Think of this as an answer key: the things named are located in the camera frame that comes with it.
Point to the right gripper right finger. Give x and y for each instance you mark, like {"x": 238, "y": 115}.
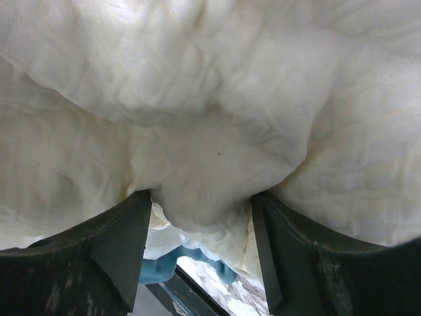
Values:
{"x": 309, "y": 269}

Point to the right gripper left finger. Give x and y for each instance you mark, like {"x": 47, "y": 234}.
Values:
{"x": 90, "y": 269}

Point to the white blue-trimmed pillowcase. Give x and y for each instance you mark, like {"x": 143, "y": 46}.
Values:
{"x": 164, "y": 247}

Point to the cream yellow-edged pillow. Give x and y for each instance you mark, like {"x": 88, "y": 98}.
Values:
{"x": 204, "y": 104}

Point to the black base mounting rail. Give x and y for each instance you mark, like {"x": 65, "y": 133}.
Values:
{"x": 181, "y": 295}

